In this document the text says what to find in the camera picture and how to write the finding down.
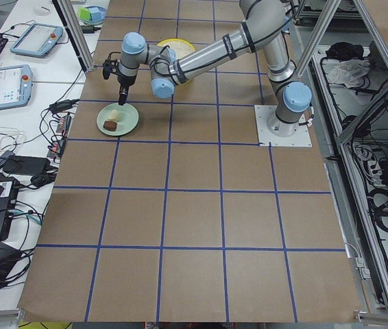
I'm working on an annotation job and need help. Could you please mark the light green plate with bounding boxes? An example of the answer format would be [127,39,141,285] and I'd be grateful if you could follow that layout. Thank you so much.
[97,103,139,136]

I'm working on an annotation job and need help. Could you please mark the white cloth pile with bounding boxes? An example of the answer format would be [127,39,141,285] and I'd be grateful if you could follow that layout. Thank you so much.
[327,59,371,88]

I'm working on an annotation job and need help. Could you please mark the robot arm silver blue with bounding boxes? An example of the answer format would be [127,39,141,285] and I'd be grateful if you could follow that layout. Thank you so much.
[103,0,312,137]

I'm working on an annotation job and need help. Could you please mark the small black power brick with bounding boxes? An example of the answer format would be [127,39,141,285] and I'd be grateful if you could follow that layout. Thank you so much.
[81,25,95,34]

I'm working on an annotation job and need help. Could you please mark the green foam block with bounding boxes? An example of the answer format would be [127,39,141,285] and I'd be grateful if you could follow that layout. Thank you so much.
[77,8,92,21]

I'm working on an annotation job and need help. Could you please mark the black power adapter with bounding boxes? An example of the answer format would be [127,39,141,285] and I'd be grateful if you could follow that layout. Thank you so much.
[2,155,50,175]

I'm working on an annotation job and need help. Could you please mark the blue teach pendant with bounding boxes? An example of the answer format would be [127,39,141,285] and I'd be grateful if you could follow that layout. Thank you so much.
[0,64,33,110]
[10,23,63,58]

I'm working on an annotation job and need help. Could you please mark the upper blue teach pendant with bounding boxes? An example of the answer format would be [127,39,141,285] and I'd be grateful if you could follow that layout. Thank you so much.
[10,23,63,58]

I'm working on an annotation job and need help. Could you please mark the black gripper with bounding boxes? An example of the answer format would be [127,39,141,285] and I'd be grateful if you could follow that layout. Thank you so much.
[118,62,136,105]

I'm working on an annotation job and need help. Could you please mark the white steamed bun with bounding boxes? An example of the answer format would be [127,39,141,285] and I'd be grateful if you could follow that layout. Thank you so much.
[107,110,120,122]

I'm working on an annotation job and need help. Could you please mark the brown steamed bun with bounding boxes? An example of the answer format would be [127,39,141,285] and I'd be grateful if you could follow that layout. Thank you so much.
[103,120,117,132]

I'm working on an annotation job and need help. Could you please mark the aluminium frame post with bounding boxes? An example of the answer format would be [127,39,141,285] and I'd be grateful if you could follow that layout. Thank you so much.
[52,0,95,74]

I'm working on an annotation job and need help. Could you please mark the blue foam block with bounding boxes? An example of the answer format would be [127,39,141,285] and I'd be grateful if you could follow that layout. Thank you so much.
[89,7,102,21]

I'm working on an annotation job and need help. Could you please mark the lower blue teach pendant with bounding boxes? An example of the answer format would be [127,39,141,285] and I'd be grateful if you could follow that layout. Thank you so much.
[0,64,33,110]

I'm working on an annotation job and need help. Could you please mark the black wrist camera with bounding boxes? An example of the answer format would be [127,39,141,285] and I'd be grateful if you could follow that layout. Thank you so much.
[102,51,119,80]

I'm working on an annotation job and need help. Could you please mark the blue plate with blocks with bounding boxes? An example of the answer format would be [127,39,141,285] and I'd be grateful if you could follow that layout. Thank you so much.
[77,5,107,25]

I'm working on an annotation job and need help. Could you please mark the yellow steamer layer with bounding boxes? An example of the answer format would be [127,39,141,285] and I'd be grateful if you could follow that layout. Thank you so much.
[157,38,195,59]
[180,78,192,85]

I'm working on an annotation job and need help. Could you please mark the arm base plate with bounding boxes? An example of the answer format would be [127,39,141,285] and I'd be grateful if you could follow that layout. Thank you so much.
[254,105,313,147]

